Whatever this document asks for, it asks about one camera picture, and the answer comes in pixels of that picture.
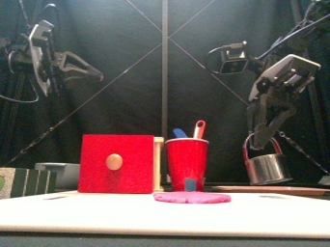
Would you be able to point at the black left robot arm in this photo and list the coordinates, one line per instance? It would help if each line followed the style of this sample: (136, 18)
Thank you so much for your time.
(12, 61)

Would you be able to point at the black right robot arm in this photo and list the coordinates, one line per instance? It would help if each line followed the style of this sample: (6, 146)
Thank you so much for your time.
(308, 29)

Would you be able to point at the pink flat dough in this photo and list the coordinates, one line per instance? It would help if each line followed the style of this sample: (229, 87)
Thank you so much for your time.
(191, 197)

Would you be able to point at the red wooden drawer box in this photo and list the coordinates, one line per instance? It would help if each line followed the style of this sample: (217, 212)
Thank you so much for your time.
(116, 164)

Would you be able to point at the red plastic cup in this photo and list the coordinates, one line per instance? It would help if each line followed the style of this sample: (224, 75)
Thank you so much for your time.
(187, 160)

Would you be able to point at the brown wooden tray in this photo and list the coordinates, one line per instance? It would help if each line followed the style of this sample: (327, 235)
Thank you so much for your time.
(273, 190)

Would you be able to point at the small blue piece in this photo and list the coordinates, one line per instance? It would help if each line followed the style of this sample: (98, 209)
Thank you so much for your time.
(189, 185)

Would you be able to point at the green striped toy block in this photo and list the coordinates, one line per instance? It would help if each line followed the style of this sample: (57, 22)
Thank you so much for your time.
(32, 181)

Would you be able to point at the white cutting board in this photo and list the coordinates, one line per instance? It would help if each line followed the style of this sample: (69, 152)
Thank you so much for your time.
(128, 215)

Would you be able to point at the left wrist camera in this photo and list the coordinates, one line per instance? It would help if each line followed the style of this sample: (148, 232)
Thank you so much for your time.
(41, 29)

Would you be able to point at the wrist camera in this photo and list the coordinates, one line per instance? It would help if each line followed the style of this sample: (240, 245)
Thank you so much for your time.
(233, 62)
(41, 29)

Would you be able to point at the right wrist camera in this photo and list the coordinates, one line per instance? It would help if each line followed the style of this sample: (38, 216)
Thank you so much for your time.
(233, 62)

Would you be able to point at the vertical metal frame pole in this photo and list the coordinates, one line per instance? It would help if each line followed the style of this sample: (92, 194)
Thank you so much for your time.
(164, 80)

